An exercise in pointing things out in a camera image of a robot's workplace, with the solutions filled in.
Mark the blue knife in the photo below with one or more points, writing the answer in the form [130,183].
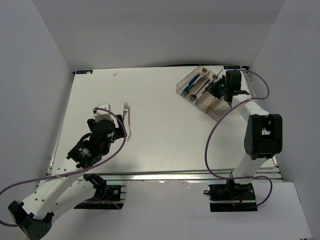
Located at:
[191,82]

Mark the right blue corner marker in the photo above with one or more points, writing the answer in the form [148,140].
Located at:
[231,67]

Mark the green handled fork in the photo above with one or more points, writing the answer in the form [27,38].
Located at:
[125,110]

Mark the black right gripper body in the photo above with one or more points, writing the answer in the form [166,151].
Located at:
[218,89]

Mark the blue corner marker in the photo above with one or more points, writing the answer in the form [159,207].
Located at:
[231,67]
[83,72]

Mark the left blue corner marker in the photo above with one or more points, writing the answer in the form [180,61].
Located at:
[83,72]

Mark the smoky clear divided organizer tray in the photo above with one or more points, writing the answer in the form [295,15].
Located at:
[204,98]

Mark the orange chopstick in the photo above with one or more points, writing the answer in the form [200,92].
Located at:
[209,106]

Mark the aluminium table edge rail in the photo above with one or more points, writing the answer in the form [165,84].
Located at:
[117,171]

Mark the black spoon long handle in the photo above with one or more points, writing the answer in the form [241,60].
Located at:
[193,97]

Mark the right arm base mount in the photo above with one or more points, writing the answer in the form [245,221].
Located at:
[231,197]

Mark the black steak knife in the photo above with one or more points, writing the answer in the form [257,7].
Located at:
[198,83]

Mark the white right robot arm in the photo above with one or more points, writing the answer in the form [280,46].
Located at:
[263,137]

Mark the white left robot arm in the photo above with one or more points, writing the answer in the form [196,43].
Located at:
[69,186]

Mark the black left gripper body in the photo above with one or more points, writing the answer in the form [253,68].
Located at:
[120,132]

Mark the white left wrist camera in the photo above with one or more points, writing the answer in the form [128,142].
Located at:
[100,113]

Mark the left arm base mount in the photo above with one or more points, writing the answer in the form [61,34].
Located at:
[107,196]

